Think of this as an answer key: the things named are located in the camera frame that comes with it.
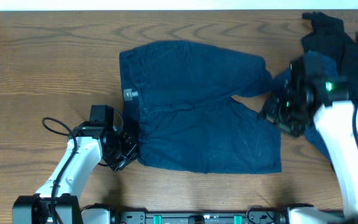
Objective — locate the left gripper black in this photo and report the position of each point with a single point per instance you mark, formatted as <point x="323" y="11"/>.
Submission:
<point x="124" y="152"/>

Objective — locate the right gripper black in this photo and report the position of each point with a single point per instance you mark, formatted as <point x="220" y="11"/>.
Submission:
<point x="276" y="112"/>

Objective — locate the navy blue shorts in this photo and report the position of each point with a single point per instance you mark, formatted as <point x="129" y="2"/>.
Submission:
<point x="179" y="102"/>

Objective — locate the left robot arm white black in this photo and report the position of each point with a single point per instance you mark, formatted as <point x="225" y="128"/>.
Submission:
<point x="57" y="201"/>

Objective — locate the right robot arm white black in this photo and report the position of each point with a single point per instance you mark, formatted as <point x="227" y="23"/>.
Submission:
<point x="325" y="102"/>

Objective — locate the blue denim garment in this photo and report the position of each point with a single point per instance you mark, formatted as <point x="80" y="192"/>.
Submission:
<point x="329" y="69"/>

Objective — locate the black garment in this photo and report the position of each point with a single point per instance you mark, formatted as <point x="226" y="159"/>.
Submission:
<point x="329" y="38"/>

